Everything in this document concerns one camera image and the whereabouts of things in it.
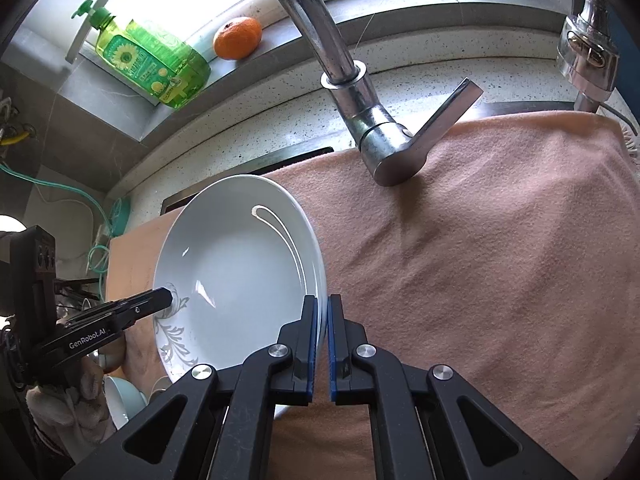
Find pink towel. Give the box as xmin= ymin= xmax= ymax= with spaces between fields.
xmin=107 ymin=110 xmax=640 ymax=480

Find orange fruit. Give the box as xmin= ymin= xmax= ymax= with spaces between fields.
xmin=213 ymin=16 xmax=263 ymax=61

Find chrome faucet sprayer head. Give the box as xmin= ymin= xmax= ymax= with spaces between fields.
xmin=556 ymin=0 xmax=622 ymax=113

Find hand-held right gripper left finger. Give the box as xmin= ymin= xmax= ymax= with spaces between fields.
xmin=60 ymin=295 xmax=321 ymax=480

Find teal power strip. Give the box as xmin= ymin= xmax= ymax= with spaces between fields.
xmin=107 ymin=195 xmax=132 ymax=236

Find steel sink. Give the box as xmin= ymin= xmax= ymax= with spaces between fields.
xmin=160 ymin=146 xmax=335 ymax=216

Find teal cable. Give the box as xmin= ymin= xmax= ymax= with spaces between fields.
xmin=0 ymin=162 xmax=113 ymax=276

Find white deep plate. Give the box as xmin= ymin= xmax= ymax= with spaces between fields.
xmin=152 ymin=175 xmax=328 ymax=386

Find chrome faucet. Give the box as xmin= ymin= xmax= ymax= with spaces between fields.
xmin=247 ymin=0 xmax=485 ymax=187

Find yellow gas hose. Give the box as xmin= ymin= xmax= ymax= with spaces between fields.
xmin=0 ymin=127 xmax=36 ymax=147

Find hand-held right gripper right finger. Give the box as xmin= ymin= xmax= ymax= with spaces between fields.
xmin=327 ymin=294 xmax=581 ymax=480

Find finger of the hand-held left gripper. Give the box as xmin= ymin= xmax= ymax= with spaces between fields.
xmin=97 ymin=287 xmax=174 ymax=333
xmin=54 ymin=276 xmax=108 ymax=311

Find green dish soap bottle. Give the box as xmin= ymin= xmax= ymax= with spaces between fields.
xmin=70 ymin=0 xmax=211 ymax=111

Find person's left hand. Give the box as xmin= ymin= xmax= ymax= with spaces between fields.
xmin=25 ymin=345 xmax=123 ymax=443

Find light blue bowl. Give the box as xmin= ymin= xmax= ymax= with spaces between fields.
xmin=102 ymin=375 xmax=148 ymax=431

